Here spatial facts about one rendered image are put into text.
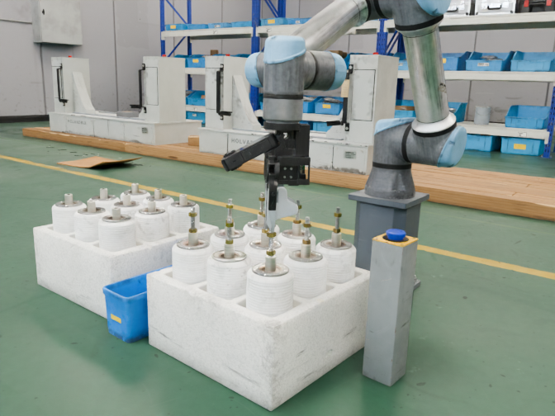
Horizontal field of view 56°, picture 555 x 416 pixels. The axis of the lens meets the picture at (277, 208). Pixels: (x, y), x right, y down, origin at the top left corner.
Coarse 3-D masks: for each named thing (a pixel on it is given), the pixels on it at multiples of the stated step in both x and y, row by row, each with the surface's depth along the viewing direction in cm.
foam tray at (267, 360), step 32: (160, 288) 117; (192, 288) 112; (352, 288) 116; (160, 320) 119; (192, 320) 111; (224, 320) 104; (256, 320) 98; (288, 320) 99; (320, 320) 108; (352, 320) 118; (192, 352) 113; (224, 352) 106; (256, 352) 100; (288, 352) 101; (320, 352) 110; (352, 352) 121; (224, 384) 108; (256, 384) 101; (288, 384) 103
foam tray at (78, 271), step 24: (48, 240) 149; (72, 240) 142; (168, 240) 145; (48, 264) 151; (72, 264) 142; (96, 264) 135; (120, 264) 133; (144, 264) 139; (168, 264) 146; (48, 288) 154; (72, 288) 145; (96, 288) 137; (96, 312) 139
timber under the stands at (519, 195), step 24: (96, 144) 467; (120, 144) 446; (144, 144) 433; (168, 144) 441; (240, 168) 368; (312, 168) 337; (432, 168) 352; (456, 168) 357; (432, 192) 286; (456, 192) 278; (480, 192) 277; (504, 192) 278; (528, 192) 280; (552, 192) 283; (528, 216) 259; (552, 216) 252
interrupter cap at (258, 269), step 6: (258, 264) 106; (264, 264) 107; (276, 264) 107; (282, 264) 107; (252, 270) 103; (258, 270) 103; (264, 270) 104; (276, 270) 104; (282, 270) 104; (288, 270) 104; (264, 276) 101; (270, 276) 101; (276, 276) 101
